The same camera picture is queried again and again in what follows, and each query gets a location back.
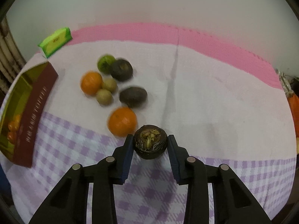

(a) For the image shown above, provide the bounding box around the orange mandarin front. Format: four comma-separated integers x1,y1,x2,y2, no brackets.
7,114,22,144

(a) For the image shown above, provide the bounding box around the orange mandarin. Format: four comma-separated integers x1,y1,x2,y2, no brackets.
7,114,22,144
107,107,137,137
80,71,102,96

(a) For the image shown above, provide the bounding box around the dark fruit with top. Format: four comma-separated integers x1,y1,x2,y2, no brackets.
133,124,168,160

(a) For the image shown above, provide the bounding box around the tan longan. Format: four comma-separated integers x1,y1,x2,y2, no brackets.
102,77,118,94
96,89,113,106

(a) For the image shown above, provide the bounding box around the dark oval fruit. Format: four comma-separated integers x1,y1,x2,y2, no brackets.
119,86,147,108

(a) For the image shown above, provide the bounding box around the pink purple checked tablecloth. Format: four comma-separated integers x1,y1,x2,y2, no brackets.
1,23,296,223

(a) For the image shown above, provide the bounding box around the red gold toffee tin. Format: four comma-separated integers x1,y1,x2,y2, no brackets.
1,61,58,168

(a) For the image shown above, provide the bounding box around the orange plastic bag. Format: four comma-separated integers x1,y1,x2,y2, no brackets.
287,94,299,138

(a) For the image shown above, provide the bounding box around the dark round fruit back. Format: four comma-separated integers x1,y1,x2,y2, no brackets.
110,59,133,82

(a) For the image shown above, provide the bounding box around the green tomato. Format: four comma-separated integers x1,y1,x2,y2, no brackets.
97,54,115,74

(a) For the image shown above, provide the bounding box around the green tissue pack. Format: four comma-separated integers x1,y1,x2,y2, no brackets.
38,27,73,58

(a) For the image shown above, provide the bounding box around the bamboo chair frame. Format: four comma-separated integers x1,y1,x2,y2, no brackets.
0,16,26,95

